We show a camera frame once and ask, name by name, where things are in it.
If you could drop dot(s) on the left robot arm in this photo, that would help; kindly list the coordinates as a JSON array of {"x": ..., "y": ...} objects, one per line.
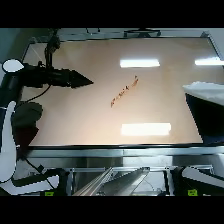
[{"x": 8, "y": 146}]

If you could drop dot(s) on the dark grey garment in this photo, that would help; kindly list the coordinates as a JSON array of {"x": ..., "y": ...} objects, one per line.
[{"x": 28, "y": 115}]

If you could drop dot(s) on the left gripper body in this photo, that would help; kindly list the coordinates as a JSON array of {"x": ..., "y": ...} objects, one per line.
[{"x": 61, "y": 78}]

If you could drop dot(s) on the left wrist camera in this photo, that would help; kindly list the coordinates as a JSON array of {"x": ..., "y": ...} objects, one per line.
[{"x": 50, "y": 50}]

